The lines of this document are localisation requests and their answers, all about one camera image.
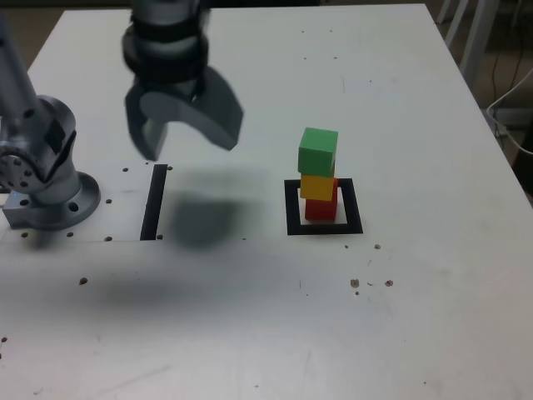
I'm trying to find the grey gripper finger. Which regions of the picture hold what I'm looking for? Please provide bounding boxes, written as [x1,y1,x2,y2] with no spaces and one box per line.
[124,84,170,162]
[140,65,245,153]

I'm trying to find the yellow cube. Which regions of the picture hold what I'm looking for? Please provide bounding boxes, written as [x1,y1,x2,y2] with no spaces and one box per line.
[299,171,339,202]

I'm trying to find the white cable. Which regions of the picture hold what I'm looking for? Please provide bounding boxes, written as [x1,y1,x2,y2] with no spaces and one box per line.
[486,68,533,156]

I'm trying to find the white furniture legs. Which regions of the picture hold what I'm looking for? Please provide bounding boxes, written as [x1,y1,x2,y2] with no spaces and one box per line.
[435,0,501,84]

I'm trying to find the white box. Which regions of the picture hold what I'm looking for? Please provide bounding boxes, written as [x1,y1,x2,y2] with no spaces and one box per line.
[495,108,533,128]

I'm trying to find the black cable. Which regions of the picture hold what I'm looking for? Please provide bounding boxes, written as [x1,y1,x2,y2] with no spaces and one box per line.
[491,52,522,103]

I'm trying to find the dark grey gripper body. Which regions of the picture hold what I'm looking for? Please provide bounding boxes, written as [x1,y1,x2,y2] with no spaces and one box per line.
[134,76,197,102]

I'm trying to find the black tape square outline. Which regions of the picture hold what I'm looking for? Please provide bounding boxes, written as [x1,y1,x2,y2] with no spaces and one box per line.
[283,177,364,237]

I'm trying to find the black tape strip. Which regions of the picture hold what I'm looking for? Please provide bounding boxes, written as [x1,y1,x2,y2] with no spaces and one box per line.
[139,163,169,242]

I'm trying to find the red cube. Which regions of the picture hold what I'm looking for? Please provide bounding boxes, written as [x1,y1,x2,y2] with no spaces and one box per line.
[304,177,340,222]

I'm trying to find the green cube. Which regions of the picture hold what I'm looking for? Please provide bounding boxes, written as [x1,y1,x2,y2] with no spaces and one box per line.
[296,127,339,175]

